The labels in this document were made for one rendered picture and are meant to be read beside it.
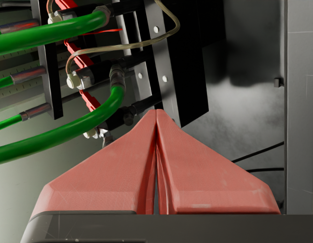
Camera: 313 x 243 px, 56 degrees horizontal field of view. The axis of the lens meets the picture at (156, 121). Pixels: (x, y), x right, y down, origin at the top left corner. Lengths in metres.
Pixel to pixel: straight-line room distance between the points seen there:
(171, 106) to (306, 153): 0.22
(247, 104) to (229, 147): 0.12
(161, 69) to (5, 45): 0.30
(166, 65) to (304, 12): 0.21
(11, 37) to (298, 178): 0.39
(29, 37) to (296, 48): 0.29
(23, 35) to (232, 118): 0.48
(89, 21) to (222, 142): 0.48
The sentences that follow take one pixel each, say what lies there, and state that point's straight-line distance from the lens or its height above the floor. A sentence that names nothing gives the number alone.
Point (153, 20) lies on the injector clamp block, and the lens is 0.48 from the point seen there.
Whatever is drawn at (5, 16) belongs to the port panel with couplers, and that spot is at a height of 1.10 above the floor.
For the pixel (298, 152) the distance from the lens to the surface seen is 0.44.
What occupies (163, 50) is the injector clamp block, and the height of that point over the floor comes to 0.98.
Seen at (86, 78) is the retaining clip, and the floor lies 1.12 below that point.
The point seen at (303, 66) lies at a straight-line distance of 0.39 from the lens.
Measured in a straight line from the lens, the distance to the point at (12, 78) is 0.56.
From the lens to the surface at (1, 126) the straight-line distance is 0.61.
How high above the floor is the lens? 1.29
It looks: 35 degrees down
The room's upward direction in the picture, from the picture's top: 119 degrees counter-clockwise
